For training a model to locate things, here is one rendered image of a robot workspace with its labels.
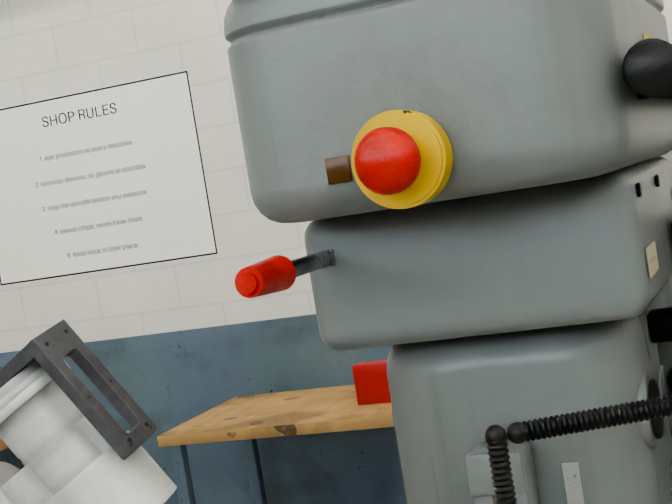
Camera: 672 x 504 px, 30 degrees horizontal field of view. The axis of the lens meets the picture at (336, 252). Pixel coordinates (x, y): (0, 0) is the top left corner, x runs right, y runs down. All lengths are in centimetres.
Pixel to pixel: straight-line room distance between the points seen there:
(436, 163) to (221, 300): 504
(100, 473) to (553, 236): 34
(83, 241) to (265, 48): 529
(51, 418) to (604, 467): 40
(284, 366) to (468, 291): 483
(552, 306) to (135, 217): 512
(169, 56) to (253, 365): 146
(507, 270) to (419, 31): 19
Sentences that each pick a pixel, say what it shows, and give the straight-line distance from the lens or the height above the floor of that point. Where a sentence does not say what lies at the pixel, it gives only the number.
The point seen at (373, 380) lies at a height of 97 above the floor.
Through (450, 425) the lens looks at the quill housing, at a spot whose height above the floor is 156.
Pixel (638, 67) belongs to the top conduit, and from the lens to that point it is 78.
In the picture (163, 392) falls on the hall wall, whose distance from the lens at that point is 598.
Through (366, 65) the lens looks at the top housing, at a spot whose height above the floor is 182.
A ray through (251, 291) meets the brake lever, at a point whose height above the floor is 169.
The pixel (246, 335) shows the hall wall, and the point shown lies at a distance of 574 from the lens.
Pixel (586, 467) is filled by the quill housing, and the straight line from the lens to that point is 92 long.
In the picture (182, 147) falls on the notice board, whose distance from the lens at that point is 580.
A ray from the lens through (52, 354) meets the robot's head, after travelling 73.
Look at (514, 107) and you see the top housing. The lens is 76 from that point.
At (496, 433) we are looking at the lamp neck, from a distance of 79.
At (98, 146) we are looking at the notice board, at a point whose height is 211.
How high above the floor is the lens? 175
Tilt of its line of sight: 3 degrees down
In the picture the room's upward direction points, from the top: 9 degrees counter-clockwise
